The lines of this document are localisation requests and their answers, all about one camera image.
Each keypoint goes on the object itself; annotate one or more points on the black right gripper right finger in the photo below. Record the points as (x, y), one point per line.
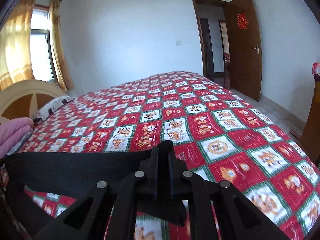
(213, 210)

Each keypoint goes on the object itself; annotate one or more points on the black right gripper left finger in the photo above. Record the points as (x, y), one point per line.
(107, 187)

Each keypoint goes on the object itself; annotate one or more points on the black pants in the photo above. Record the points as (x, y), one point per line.
(33, 168)

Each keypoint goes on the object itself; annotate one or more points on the wooden bedside cabinet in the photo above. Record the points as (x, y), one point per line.
(310, 138)

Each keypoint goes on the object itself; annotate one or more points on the white patterned pillow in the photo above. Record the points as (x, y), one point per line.
(52, 106)

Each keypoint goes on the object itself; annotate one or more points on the pink folded quilt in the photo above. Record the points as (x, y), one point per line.
(14, 133)

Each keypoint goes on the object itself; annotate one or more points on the beige wooden headboard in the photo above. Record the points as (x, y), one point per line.
(26, 97)

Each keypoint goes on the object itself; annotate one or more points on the yellow curtain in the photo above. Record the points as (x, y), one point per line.
(60, 64)

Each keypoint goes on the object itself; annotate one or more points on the window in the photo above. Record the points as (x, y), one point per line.
(40, 47)

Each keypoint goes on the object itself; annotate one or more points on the brown wooden door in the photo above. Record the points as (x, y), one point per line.
(244, 49)

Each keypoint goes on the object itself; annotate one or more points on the red checked cloth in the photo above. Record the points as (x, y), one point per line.
(316, 68)

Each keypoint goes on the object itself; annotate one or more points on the red door decoration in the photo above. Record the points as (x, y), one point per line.
(242, 21)

